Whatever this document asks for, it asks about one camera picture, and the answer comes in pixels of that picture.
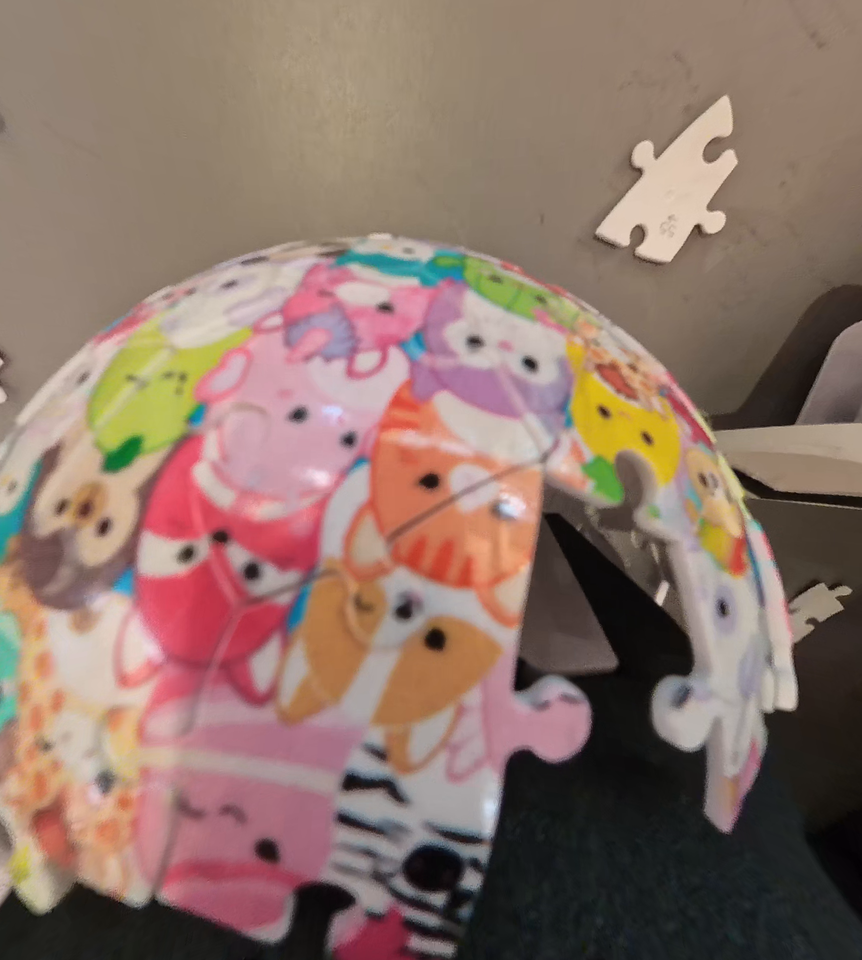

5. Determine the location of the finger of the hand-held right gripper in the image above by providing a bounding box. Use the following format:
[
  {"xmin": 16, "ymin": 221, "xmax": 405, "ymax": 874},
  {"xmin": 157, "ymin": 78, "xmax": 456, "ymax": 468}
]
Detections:
[{"xmin": 716, "ymin": 300, "xmax": 862, "ymax": 504}]

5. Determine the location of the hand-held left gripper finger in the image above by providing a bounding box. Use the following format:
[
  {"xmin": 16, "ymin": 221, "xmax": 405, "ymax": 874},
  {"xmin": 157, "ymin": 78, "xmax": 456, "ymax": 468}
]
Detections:
[{"xmin": 518, "ymin": 518, "xmax": 619, "ymax": 676}]

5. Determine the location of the colourful puzzle ball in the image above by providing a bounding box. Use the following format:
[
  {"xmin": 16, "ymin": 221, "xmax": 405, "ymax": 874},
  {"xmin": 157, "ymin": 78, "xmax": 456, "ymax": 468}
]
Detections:
[{"xmin": 0, "ymin": 233, "xmax": 799, "ymax": 960}]

